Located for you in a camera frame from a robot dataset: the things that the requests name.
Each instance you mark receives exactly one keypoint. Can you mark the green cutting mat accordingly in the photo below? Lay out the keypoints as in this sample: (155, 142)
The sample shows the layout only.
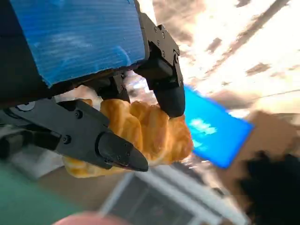
(23, 199)

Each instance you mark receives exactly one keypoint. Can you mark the orange toy bread loaf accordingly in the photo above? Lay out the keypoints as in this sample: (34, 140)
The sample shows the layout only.
(154, 136)

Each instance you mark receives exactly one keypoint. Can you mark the blue lit monitor screen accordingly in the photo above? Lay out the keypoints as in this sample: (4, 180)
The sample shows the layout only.
(218, 131)

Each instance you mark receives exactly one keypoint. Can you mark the pink bowl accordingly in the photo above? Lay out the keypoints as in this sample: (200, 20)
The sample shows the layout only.
(93, 220)

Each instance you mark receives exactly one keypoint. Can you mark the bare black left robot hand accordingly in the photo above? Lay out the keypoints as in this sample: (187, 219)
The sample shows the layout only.
(82, 39)

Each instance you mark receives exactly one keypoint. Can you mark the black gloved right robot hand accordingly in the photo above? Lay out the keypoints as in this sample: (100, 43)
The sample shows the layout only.
(276, 187)

